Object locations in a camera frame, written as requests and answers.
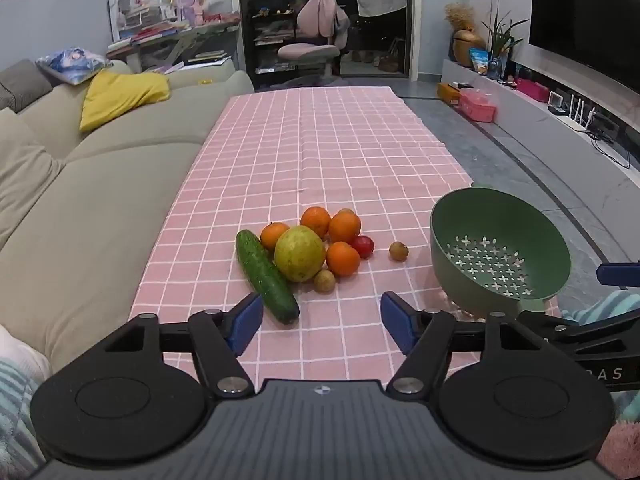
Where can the pink fluffy cloth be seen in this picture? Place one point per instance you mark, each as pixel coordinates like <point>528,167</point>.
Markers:
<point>620,452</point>

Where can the orange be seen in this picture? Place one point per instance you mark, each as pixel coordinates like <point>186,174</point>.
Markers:
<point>345,227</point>
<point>343,259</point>
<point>272,236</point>
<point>315,221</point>

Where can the orange box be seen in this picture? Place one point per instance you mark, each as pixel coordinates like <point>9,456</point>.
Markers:
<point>447,92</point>

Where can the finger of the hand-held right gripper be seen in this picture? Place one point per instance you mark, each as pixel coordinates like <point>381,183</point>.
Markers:
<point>590,330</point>
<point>620,274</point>

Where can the yellow-green guava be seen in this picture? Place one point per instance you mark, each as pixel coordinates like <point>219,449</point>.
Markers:
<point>300,254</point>

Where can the magenta box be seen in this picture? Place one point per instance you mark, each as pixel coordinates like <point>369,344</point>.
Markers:
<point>531,90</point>

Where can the golden vase with dried flowers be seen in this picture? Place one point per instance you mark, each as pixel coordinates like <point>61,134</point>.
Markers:
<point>465,40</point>

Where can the grey cushion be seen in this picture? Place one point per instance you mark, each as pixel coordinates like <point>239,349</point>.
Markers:
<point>20,85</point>

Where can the green colander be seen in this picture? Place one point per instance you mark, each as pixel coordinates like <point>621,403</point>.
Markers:
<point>450,255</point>

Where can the blue snack bag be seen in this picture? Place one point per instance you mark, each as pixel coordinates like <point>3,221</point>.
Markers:
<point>479,61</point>

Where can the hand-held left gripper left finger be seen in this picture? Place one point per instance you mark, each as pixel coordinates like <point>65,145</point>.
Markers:
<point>245,327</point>

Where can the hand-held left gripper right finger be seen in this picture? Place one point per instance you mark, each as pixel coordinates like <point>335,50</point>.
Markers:
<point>400,327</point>

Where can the black television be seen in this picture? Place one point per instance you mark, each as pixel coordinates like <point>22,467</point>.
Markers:
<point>590,15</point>

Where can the printed pillow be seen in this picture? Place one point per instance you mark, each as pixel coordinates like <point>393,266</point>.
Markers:
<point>75,62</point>

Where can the green potted plant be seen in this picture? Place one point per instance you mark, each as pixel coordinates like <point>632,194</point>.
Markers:
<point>500,40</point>

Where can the cluttered white desk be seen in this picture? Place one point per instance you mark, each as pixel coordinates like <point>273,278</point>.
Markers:
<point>165,35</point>

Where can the red tomato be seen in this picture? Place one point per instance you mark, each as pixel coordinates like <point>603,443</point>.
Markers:
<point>365,247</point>

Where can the beige sofa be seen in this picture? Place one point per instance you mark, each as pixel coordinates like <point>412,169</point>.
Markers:
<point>125,200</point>

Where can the yellow pillow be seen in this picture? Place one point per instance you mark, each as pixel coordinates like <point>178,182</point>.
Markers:
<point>120,95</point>

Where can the pink checked tablecloth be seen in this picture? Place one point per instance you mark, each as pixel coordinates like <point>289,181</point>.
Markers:
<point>325,160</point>

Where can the green cucumber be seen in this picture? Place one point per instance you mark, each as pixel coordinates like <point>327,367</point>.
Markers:
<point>265,277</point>

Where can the white marble television stand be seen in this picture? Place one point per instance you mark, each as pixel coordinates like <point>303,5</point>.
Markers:
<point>540,130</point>

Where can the pink office chair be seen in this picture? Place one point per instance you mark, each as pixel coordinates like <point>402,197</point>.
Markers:
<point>315,30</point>

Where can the teal striped cloth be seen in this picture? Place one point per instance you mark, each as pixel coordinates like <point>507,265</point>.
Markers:
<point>17,410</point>
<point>610,307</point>

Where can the white router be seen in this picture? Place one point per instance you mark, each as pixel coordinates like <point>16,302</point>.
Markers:
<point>580,112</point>

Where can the pink box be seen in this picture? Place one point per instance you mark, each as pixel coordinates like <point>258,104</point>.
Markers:
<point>477,107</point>

